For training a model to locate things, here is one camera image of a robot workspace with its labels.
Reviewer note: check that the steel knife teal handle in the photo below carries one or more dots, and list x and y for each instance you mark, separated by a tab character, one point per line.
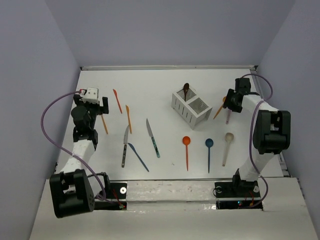
152	138

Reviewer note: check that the steel knife pink handle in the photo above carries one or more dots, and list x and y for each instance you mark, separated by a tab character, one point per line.
228	117

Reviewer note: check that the white two-compartment utensil holder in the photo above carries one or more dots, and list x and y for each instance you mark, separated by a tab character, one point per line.
191	107

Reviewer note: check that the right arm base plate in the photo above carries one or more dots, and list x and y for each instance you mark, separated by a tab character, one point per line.
231	197

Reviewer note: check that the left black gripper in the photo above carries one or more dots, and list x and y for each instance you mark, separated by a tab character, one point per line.
100	110

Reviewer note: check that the blue plastic knife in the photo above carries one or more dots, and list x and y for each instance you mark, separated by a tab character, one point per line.
138	156

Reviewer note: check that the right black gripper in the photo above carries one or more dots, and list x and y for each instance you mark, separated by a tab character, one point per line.
228	103

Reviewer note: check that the beige plastic spoon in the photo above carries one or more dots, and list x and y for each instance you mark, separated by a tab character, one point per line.
229	137

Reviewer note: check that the dark brown spoon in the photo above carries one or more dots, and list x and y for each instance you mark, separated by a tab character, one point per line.
185	90

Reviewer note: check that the red-orange plastic knife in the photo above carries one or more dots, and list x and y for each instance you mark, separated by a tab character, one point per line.
117	100

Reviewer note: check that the white foam front block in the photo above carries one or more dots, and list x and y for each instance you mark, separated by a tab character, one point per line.
170	191

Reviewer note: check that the steel knife grey handle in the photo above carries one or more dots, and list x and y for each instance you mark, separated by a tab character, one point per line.
125	142

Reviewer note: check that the blue plastic spoon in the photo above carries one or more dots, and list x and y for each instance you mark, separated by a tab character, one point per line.
209	144

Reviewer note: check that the orange plastic knife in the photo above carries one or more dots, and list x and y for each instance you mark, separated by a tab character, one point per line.
104	124
128	118

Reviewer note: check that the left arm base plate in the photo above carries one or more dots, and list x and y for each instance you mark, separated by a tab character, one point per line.
116	196

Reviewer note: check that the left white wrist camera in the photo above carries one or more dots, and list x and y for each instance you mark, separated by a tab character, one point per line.
90	95

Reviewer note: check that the red-orange plastic spoon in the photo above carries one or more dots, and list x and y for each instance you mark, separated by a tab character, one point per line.
186	141

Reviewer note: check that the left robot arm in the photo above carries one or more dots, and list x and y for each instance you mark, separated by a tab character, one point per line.
75	188

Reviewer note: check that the aluminium table frame rail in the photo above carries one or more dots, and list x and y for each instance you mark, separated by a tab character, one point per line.
165	67

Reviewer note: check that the yellow-orange plastic spoon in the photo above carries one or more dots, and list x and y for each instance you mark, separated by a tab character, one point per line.
220	108

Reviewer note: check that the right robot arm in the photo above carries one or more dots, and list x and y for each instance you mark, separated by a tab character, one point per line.
269	134

